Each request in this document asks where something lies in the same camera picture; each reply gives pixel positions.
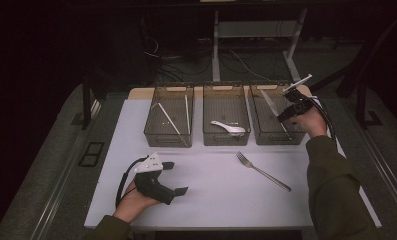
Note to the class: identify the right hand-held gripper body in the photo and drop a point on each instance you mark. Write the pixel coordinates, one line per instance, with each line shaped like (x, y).
(301, 103)

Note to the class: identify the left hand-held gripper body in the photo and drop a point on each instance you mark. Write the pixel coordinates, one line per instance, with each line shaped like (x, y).
(152, 190)

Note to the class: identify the person's right hand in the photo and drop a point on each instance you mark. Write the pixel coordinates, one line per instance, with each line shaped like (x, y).
(312, 123)

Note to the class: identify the metal floor rail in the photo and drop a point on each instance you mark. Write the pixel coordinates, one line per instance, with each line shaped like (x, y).
(57, 186)
(384, 166)

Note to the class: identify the tinted plastic bin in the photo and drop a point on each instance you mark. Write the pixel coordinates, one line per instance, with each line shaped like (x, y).
(168, 140)
(226, 140)
(269, 133)

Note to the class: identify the white chopstick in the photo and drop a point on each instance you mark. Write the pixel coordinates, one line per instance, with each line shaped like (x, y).
(187, 113)
(171, 122)

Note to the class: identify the dark metal stand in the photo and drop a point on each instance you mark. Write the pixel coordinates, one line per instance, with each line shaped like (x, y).
(361, 106)

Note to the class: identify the white ceramic spoon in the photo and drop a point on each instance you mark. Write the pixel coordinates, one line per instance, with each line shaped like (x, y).
(234, 129)

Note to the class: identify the person's left hand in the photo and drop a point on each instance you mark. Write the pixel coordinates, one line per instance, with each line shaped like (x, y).
(132, 205)

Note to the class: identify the white metal stand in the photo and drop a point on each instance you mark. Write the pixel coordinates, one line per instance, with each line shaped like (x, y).
(215, 50)

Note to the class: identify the steel fork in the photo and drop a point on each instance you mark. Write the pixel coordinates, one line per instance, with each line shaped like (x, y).
(266, 175)

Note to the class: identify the steel table knife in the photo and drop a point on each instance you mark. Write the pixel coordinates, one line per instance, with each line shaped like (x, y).
(269, 101)

